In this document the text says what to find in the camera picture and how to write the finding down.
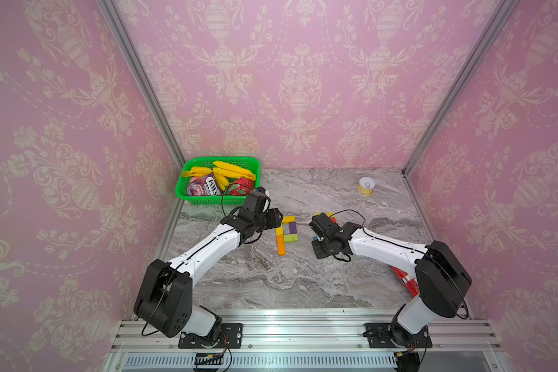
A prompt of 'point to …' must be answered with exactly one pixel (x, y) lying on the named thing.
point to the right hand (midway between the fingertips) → (316, 252)
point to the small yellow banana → (196, 171)
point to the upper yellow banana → (229, 169)
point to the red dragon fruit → (241, 186)
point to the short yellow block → (279, 231)
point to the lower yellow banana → (222, 180)
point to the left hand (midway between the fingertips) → (280, 218)
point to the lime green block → (291, 238)
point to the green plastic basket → (251, 163)
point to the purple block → (292, 228)
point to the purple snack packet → (205, 186)
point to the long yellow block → (288, 218)
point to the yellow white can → (366, 186)
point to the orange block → (281, 247)
